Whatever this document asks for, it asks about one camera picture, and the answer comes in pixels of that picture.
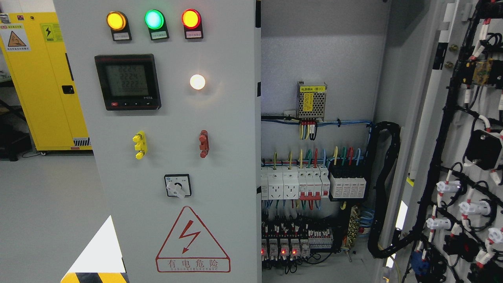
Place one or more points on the grey cabinet door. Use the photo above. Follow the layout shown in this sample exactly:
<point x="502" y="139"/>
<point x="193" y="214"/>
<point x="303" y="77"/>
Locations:
<point x="224" y="184"/>
<point x="438" y="201"/>

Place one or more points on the white breaker socket row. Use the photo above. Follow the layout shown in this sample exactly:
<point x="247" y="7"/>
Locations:
<point x="285" y="183"/>

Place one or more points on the metal mesh power supply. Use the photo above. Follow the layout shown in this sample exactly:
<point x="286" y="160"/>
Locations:
<point x="311" y="100"/>

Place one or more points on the white indicator light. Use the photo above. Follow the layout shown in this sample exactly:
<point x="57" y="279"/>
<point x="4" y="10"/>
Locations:
<point x="197" y="82"/>

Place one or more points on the white black surge protector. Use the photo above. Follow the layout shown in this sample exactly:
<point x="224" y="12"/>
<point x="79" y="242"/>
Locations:
<point x="347" y="182"/>

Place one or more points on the relay terminal block row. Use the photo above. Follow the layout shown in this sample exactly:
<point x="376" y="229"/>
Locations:
<point x="291" y="239"/>

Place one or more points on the red electric hazard sticker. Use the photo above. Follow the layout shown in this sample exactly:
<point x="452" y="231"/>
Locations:
<point x="191" y="247"/>

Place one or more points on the black digital power meter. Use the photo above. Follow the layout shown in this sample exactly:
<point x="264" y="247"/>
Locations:
<point x="128" y="81"/>

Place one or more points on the red indicator light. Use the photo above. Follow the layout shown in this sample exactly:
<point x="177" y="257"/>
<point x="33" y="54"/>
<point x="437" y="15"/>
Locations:
<point x="192" y="24"/>

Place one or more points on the green indicator light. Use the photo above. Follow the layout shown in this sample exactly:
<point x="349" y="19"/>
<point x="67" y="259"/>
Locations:
<point x="156" y="24"/>

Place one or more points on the yellow indicator light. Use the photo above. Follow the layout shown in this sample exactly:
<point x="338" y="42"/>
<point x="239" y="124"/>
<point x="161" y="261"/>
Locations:
<point x="118" y="23"/>

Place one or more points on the yellow safety cabinet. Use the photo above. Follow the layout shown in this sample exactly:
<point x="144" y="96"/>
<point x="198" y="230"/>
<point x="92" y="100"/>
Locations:
<point x="35" y="53"/>

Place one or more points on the black white rotary switch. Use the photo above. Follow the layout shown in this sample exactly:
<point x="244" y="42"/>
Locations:
<point x="178" y="185"/>

